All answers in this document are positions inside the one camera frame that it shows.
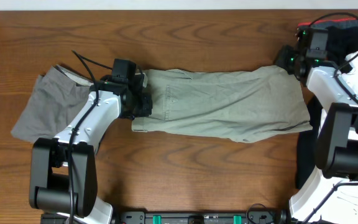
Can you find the folded grey shorts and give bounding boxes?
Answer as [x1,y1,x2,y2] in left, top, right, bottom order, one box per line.
[11,65,91,142]

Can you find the black garment with red trim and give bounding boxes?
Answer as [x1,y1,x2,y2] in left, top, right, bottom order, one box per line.
[295,19,358,189]

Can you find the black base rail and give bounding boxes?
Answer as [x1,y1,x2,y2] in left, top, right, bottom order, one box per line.
[40,203,291,224]

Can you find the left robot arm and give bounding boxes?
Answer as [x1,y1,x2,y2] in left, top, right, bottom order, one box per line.
[29,81,152,223]

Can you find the khaki beige shorts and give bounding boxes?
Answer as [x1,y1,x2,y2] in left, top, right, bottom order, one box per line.
[132,65,312,143]

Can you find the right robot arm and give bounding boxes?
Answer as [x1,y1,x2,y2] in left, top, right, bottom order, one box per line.
[275,27,358,223]

